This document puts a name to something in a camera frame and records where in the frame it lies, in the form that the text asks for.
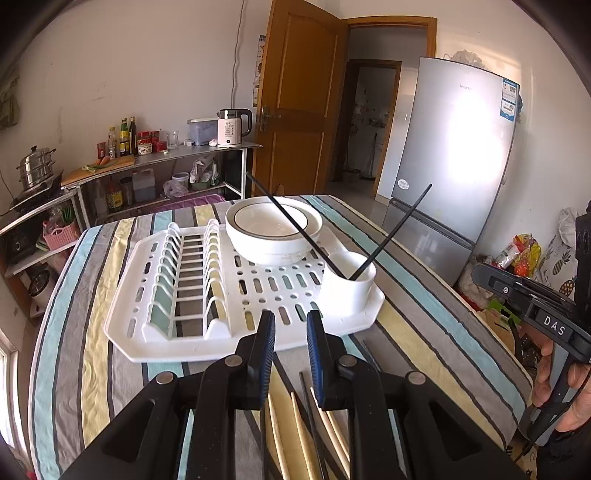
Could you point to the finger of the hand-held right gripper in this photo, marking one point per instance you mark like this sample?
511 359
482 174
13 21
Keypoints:
554 297
505 290

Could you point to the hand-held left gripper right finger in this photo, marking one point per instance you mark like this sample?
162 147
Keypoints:
316 360

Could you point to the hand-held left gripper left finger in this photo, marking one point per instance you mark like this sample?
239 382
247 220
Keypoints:
268 360

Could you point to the white utensil cup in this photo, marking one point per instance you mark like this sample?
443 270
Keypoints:
346 295

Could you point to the person's right hand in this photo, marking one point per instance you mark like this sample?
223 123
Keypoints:
542 378

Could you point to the white pineapple print bag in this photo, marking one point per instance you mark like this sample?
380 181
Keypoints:
561 258

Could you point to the colourful snack bags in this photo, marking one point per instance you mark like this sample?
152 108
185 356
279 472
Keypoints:
521 254

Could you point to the white plastic dish rack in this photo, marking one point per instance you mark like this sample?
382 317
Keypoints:
194 350

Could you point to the plain white bowl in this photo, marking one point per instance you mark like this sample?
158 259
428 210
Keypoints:
272 261

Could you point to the white bowl with black rim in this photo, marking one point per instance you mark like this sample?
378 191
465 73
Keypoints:
272 226

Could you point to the silver refrigerator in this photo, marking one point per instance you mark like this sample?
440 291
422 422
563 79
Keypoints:
452 161

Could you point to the white lidded jar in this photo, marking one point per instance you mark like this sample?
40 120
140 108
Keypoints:
180 182

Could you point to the crumpled plastic bags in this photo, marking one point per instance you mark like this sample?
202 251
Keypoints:
203 170

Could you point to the grey plastic jug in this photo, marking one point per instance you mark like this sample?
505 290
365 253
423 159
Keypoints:
144 184

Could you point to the metal shelving unit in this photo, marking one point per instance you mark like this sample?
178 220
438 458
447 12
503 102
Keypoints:
203 148

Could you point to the brown sauce bottle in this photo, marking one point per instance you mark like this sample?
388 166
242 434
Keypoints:
115 198

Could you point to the white electric kettle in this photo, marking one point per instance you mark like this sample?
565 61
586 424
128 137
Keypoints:
231 131

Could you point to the white plastic bag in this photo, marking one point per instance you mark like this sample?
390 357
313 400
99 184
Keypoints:
464 59

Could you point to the clear plastic storage box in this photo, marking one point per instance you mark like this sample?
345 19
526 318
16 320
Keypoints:
203 131

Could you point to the clear drinking glass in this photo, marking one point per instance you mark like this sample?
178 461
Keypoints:
173 141

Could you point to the pink plastic basket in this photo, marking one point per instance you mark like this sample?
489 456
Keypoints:
62 235

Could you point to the white rice cooker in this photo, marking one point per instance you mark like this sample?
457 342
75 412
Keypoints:
39 284

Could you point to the red seasoning boxes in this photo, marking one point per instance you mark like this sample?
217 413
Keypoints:
159 143

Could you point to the small patterned bowl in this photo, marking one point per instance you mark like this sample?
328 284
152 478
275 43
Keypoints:
145 149

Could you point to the wooden cutting board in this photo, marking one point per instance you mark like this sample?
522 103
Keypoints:
115 164

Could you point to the dark sauce bottle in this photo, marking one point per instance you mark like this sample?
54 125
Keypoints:
134 136

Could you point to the dark bottle with yellow label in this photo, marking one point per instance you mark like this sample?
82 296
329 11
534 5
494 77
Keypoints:
124 141

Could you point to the clear oil bottle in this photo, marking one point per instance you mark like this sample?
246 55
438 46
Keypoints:
112 145

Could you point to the small red jar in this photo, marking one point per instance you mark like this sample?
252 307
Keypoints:
101 151

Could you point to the wooden door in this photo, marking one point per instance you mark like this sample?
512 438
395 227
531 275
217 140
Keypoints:
295 92

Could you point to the low metal storage rack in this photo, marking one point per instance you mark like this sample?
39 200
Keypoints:
41 212

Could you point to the black kitchen appliance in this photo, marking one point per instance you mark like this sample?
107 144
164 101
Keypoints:
18 244

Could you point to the black induction cooker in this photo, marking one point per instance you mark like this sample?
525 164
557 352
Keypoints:
37 196

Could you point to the steel steamer pot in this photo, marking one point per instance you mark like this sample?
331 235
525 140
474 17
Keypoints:
37 168

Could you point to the green hanging cloth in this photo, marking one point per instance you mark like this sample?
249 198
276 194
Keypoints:
9 104

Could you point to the wooden door frame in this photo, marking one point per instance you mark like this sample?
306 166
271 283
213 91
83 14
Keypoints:
431 37

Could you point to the wall calendar strip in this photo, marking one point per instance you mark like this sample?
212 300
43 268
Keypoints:
258 69

